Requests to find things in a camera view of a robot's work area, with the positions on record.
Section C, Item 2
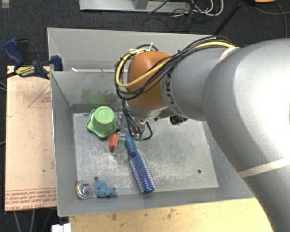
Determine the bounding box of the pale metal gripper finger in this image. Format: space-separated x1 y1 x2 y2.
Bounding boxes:
117 108 126 131
114 131 126 156

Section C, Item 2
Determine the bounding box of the small orange block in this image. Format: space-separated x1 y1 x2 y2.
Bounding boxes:
108 133 118 152

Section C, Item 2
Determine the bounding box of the green plastic cup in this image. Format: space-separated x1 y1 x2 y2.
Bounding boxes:
86 106 119 140

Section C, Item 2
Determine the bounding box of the blue round hairbrush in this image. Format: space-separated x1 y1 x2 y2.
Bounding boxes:
124 131 156 194

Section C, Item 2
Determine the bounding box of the grey metal bin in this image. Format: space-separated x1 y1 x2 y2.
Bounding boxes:
47 27 256 218

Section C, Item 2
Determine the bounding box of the blue toy animal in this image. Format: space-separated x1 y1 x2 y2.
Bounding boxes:
95 180 118 199

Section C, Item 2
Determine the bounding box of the brown cardboard board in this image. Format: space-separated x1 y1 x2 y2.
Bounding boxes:
4 65 58 213

